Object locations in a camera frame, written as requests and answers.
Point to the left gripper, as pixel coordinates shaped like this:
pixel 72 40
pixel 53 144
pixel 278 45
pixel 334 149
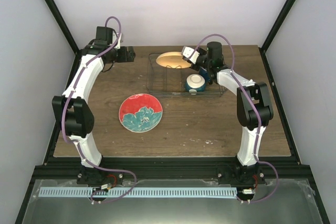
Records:
pixel 122 56

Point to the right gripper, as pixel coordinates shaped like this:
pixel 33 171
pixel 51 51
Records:
pixel 202 51

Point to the dark blue mug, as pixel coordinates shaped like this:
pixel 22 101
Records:
pixel 202 72

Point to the white and blue bowl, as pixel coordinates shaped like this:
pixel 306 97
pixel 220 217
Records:
pixel 195 84

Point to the orange plate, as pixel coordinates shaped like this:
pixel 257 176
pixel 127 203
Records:
pixel 172 60

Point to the wire dish rack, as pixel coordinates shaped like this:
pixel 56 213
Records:
pixel 168 82

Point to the white plate with coloured rim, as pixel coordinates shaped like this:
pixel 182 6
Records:
pixel 140 113

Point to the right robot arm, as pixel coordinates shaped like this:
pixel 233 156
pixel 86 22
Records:
pixel 253 104

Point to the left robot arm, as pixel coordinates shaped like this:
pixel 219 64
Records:
pixel 71 109

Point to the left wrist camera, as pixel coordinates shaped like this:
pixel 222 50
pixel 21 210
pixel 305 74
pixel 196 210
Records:
pixel 117 40

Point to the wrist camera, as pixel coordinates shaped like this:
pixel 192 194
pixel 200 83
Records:
pixel 190 54
pixel 117 40

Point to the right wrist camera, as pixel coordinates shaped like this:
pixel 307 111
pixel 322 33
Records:
pixel 190 54

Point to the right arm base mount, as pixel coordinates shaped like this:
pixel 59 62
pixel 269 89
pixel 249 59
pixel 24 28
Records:
pixel 235 173

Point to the black aluminium frame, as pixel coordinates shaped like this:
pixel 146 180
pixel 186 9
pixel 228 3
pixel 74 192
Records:
pixel 161 168

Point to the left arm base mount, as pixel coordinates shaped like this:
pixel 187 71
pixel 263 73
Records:
pixel 96 177

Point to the light blue slotted cable duct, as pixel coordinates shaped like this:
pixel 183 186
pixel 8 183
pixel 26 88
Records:
pixel 141 192

